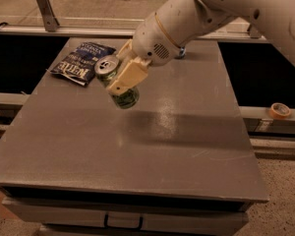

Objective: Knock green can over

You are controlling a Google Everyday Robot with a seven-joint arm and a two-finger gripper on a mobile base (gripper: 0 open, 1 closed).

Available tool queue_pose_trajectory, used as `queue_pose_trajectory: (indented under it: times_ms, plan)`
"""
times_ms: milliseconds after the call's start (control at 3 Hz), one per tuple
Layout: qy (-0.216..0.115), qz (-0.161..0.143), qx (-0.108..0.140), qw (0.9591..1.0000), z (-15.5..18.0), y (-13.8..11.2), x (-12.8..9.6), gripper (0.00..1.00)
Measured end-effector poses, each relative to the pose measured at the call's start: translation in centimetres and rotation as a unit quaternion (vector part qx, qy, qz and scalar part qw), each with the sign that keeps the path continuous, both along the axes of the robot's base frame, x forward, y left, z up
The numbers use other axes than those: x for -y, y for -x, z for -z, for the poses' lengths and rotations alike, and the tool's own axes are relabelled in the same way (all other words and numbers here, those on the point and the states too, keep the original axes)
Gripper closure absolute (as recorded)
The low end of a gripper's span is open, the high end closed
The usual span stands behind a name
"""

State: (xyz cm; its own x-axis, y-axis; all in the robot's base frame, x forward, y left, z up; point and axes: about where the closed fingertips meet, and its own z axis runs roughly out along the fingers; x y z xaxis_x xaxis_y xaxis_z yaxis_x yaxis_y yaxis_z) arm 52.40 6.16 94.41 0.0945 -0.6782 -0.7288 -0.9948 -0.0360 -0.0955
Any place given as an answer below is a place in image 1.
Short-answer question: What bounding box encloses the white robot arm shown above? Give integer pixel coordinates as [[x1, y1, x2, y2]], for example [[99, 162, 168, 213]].
[[107, 0, 295, 95]]

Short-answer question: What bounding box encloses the left metal bracket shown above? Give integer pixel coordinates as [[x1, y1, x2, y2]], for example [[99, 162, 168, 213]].
[[36, 0, 59, 32]]

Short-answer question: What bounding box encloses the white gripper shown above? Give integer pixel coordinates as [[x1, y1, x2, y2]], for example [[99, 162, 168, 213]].
[[106, 13, 181, 95]]

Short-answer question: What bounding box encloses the orange tape roll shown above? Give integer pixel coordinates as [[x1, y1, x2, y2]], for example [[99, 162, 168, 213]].
[[269, 102, 291, 120]]

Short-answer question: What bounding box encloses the blue energy drink can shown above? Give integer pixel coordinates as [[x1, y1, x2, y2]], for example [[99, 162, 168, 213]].
[[175, 46, 186, 59]]

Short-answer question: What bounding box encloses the grey drawer with handle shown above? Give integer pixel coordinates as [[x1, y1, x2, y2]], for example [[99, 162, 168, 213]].
[[2, 197, 248, 236]]

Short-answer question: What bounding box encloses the green soda can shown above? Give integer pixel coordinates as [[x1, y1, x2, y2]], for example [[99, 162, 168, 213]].
[[94, 54, 140, 109]]

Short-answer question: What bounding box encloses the blue chip bag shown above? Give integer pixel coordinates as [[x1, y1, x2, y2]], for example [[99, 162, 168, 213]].
[[49, 42, 116, 87]]

